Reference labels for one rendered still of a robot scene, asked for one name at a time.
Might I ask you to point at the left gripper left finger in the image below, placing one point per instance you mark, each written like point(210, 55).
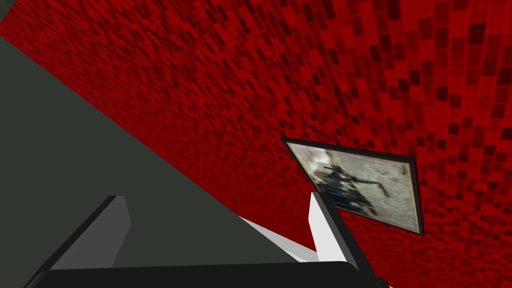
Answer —
point(94, 238)

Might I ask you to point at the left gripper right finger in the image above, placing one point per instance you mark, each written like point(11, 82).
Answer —
point(330, 236)

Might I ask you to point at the black framed grey picture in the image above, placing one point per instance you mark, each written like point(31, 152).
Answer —
point(368, 186)

